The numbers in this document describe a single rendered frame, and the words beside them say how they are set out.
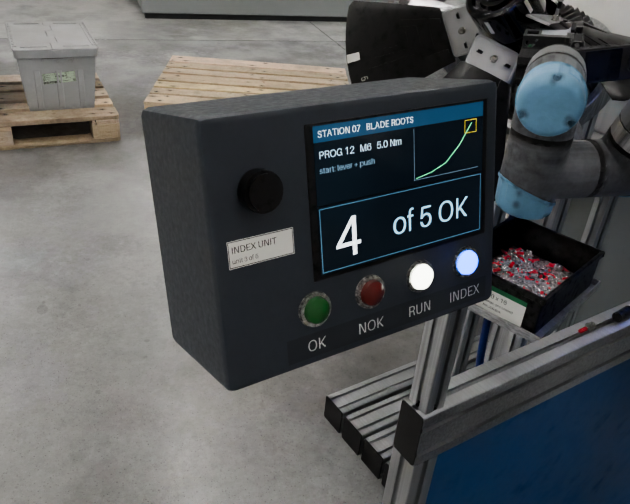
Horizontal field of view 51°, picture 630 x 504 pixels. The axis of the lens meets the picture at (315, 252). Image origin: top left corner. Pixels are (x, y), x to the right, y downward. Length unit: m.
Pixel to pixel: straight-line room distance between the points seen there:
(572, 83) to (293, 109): 0.42
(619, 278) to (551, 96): 1.37
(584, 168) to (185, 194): 0.56
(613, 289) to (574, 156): 1.29
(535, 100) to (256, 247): 0.45
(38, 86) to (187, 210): 3.30
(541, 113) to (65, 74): 3.14
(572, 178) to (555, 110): 0.11
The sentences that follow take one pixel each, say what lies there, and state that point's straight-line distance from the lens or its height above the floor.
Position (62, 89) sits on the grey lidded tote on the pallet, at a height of 0.26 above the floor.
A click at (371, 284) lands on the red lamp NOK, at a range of 0.49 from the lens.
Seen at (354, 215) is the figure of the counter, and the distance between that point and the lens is 0.48.
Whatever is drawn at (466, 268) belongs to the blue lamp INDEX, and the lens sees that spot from 0.56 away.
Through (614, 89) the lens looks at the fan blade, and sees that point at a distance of 1.05.
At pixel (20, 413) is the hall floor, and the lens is 2.06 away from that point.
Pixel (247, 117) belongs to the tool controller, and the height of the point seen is 1.25.
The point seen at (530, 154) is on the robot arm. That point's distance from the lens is 0.84.
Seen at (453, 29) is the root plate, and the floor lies 1.14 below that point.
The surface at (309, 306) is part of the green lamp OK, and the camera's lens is 0.47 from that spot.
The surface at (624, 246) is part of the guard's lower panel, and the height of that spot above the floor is 0.51.
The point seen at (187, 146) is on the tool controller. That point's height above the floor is 1.23.
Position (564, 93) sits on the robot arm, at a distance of 0.79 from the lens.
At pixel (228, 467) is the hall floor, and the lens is 1.84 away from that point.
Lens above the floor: 1.40
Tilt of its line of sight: 31 degrees down
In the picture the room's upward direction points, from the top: 5 degrees clockwise
